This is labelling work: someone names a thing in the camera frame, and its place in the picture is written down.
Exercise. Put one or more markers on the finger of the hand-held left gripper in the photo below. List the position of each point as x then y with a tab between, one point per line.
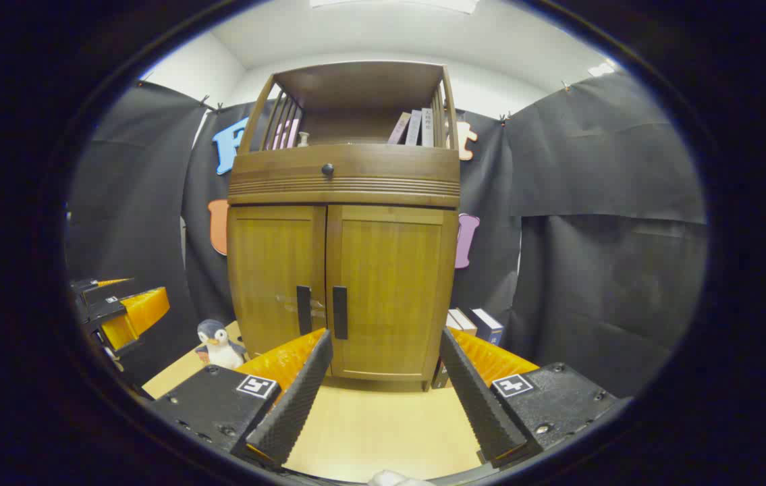
140	314
89	285

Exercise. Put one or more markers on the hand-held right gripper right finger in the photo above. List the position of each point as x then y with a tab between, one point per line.
477	398

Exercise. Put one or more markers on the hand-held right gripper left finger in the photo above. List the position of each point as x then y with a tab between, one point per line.
298	398

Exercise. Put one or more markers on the wooden cabinet door with tape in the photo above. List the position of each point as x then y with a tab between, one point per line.
268	263

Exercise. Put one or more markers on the wooden double-door shoe cabinet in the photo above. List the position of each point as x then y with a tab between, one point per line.
362	84

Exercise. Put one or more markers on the dark blue book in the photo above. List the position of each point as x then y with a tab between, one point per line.
488	329

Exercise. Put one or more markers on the tan book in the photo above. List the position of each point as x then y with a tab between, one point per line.
465	320

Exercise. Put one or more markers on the brown book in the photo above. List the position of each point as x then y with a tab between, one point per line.
451	319

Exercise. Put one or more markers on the grey white penguin plush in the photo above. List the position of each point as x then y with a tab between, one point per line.
221	347

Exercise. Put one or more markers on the pale pink book behind slats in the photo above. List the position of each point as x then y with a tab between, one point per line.
291	133

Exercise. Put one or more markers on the wooden drawer with dark knob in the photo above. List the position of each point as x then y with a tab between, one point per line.
382	169

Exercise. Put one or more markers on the grey book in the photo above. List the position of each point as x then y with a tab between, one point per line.
414	128

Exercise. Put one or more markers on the small ceiling light panel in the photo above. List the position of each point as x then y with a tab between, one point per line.
601	69

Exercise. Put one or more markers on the long ceiling light panel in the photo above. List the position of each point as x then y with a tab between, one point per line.
389	3

